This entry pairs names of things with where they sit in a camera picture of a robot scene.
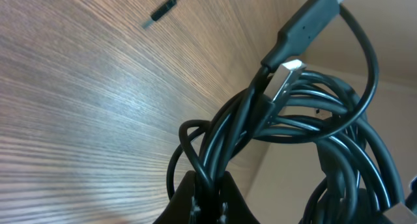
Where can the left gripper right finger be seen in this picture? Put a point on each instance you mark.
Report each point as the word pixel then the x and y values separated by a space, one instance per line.
pixel 234 209

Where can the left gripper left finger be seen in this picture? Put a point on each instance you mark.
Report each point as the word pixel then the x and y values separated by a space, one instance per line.
pixel 181 208

